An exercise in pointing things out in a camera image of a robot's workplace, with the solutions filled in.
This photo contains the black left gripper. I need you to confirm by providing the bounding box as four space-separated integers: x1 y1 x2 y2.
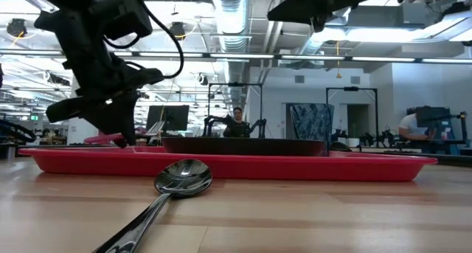
35 0 165 148

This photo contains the shiny dark metal spoon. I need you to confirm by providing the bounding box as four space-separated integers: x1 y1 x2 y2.
91 159 214 253

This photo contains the dark grey round plate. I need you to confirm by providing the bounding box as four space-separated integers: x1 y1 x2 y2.
161 136 326 157

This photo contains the red plastic tray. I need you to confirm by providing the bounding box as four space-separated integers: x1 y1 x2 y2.
18 145 439 183

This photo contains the black computer monitor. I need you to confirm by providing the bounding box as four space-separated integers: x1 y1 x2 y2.
145 104 190 136

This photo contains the long ceiling light strip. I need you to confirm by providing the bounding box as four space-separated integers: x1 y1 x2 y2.
0 49 472 64

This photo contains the blue patterned panel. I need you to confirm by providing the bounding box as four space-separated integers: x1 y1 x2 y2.
289 103 336 143

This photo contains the person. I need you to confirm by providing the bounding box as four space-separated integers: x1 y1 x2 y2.
223 106 252 139
398 112 435 142

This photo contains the dark cabinet with blue panel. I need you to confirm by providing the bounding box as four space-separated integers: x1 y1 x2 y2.
406 105 470 155

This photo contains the smooth silver air duct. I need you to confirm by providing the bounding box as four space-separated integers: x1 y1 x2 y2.
294 22 355 66

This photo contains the yellow hanging cord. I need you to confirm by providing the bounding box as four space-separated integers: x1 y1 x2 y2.
335 41 342 80

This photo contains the black background rig frame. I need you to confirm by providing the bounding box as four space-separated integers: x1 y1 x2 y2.
207 82 263 139
325 86 379 148

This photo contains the ribbed silver air duct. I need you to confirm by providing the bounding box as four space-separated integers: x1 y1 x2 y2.
212 0 252 103

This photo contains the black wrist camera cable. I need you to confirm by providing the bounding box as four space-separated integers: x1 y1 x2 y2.
103 1 185 80

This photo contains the black cable loop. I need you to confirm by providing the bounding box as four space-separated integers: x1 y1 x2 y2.
0 119 38 144

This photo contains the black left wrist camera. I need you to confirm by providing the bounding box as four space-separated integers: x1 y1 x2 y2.
88 0 154 41

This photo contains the short metal post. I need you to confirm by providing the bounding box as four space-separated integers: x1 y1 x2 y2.
0 143 18 160

